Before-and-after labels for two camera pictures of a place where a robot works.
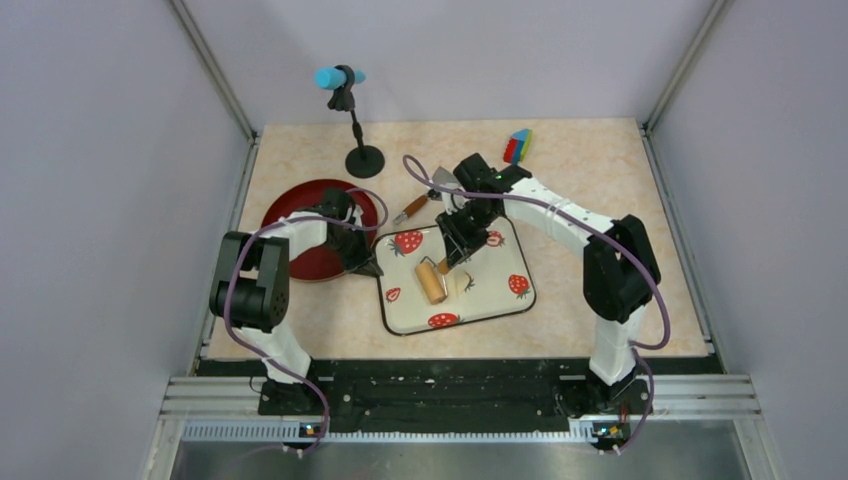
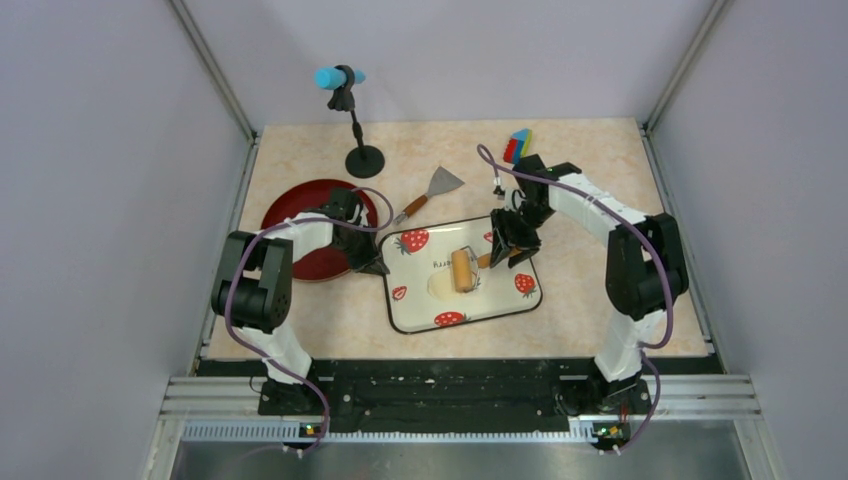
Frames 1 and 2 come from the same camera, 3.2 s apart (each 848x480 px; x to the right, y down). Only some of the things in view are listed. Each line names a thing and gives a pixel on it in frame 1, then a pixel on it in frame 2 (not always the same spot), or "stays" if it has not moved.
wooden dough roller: (433, 282) → (465, 265)
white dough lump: (456, 281) stays
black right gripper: (458, 246) → (503, 220)
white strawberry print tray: (502, 280) stays
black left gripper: (359, 263) stays
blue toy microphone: (331, 77) stays
